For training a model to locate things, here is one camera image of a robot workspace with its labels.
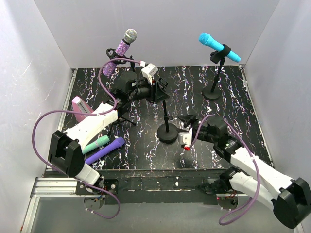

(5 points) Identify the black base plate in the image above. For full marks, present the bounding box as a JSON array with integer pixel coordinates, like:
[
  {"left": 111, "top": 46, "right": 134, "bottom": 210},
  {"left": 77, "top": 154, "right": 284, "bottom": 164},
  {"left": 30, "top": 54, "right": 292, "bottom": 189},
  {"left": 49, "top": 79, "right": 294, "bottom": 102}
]
[{"left": 74, "top": 168, "right": 251, "bottom": 206}]

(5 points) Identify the pink box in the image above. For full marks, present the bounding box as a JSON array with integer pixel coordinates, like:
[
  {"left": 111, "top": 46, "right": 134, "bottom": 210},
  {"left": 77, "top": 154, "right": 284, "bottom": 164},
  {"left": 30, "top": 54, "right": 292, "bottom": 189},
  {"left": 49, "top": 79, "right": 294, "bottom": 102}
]
[{"left": 71, "top": 96, "right": 94, "bottom": 123}]

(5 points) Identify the mint green microphone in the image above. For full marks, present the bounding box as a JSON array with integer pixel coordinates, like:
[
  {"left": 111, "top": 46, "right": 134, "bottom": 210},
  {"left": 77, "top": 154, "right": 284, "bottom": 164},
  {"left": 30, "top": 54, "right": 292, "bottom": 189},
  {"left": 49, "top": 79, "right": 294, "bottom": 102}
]
[{"left": 82, "top": 135, "right": 110, "bottom": 155}]

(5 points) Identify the purple cable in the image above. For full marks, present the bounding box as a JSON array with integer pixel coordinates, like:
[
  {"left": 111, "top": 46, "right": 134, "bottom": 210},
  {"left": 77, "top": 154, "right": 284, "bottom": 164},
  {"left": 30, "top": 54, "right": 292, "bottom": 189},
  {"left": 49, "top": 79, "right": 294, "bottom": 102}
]
[
  {"left": 32, "top": 59, "right": 148, "bottom": 219},
  {"left": 189, "top": 114, "right": 262, "bottom": 226}
]

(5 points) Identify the black tripod mic stand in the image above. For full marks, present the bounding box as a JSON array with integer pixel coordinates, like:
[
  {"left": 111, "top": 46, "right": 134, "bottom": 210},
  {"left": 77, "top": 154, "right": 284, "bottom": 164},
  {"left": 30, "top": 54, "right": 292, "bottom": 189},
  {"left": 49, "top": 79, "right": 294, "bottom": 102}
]
[{"left": 112, "top": 117, "right": 136, "bottom": 126}]

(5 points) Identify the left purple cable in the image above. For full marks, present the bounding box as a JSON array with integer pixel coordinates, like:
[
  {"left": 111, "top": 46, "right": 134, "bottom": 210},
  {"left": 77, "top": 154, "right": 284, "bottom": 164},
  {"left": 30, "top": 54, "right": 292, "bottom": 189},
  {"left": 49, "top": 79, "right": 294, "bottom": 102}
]
[{"left": 32, "top": 59, "right": 148, "bottom": 219}]

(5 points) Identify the glitter purple microphone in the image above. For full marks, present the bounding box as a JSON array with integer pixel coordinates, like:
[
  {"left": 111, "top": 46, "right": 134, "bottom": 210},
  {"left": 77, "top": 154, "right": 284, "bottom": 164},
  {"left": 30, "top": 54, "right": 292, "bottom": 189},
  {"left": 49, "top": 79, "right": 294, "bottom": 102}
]
[{"left": 103, "top": 29, "right": 137, "bottom": 77}]

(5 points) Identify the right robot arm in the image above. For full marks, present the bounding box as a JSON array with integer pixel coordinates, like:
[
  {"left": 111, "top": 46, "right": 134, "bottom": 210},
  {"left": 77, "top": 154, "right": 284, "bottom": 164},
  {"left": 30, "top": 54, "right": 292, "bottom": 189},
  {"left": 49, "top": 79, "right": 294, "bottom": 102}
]
[{"left": 178, "top": 115, "right": 311, "bottom": 229}]

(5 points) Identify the cyan microphone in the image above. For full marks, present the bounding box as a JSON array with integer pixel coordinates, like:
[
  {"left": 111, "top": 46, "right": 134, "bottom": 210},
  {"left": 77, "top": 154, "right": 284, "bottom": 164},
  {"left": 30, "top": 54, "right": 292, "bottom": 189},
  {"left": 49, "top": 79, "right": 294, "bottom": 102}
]
[{"left": 199, "top": 33, "right": 241, "bottom": 63}]

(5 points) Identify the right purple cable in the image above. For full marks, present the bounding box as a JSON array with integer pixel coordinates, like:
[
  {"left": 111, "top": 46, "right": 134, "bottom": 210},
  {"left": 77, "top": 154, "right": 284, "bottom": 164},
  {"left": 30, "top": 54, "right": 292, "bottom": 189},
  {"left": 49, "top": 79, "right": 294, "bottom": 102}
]
[{"left": 189, "top": 114, "right": 262, "bottom": 226}]

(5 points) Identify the round base mic stand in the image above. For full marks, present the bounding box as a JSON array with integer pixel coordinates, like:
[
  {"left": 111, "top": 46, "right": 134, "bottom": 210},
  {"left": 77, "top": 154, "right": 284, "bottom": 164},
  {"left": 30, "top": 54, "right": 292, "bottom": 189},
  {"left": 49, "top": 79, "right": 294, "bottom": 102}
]
[{"left": 157, "top": 100, "right": 178, "bottom": 144}]

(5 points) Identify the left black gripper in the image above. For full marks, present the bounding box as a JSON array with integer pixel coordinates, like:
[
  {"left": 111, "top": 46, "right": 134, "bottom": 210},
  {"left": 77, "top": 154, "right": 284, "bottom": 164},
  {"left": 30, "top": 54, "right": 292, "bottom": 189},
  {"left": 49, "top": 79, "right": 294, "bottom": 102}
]
[{"left": 129, "top": 77, "right": 170, "bottom": 105}]

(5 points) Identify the right round base stand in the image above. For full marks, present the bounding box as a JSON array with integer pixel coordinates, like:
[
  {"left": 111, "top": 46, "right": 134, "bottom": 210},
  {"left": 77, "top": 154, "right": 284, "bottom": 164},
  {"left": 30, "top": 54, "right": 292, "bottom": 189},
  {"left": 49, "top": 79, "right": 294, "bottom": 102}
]
[{"left": 202, "top": 44, "right": 231, "bottom": 101}]

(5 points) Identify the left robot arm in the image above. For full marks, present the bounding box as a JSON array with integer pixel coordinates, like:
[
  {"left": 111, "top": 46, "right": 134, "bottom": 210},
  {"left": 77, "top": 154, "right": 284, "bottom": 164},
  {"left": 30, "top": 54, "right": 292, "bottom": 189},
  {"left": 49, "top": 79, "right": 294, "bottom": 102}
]
[{"left": 48, "top": 71, "right": 169, "bottom": 194}]

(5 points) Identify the black rear tripod stand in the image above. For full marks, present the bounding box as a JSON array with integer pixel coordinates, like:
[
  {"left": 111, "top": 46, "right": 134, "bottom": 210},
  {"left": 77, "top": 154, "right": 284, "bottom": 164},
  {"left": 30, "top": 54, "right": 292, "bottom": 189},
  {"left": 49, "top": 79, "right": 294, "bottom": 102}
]
[{"left": 105, "top": 47, "right": 137, "bottom": 73}]

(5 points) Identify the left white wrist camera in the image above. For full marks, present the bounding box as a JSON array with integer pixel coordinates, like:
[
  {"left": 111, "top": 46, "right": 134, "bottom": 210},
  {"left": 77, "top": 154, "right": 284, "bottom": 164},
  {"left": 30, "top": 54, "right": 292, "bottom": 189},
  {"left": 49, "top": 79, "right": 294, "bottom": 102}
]
[{"left": 141, "top": 63, "right": 158, "bottom": 86}]

